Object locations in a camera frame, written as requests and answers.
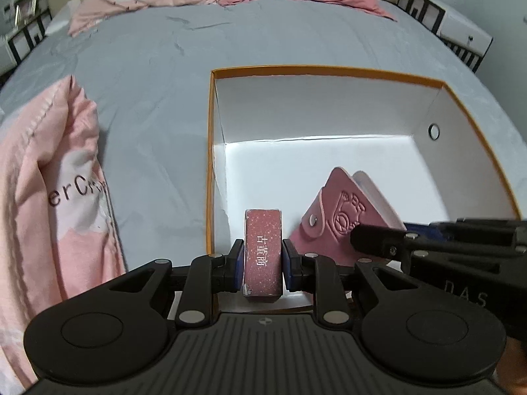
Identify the white nightstand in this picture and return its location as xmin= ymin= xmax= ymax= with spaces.
xmin=397 ymin=0 xmax=493 ymax=73
xmin=1 ymin=0 xmax=53 ymax=76

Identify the white nightstand left side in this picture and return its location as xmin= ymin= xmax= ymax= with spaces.
xmin=1 ymin=0 xmax=53 ymax=76

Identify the pink glitter small box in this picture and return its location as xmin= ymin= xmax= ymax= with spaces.
xmin=242 ymin=210 xmax=283 ymax=301

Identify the white nightstand right side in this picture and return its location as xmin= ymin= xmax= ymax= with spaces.
xmin=397 ymin=0 xmax=493 ymax=73

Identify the pink quilt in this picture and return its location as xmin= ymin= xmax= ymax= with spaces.
xmin=1 ymin=76 xmax=125 ymax=394

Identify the orange cardboard box white inside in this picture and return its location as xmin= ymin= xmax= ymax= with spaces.
xmin=206 ymin=65 xmax=526 ymax=253

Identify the pink leather key pouch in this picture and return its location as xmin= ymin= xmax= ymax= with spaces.
xmin=290 ymin=167 xmax=405 ymax=267

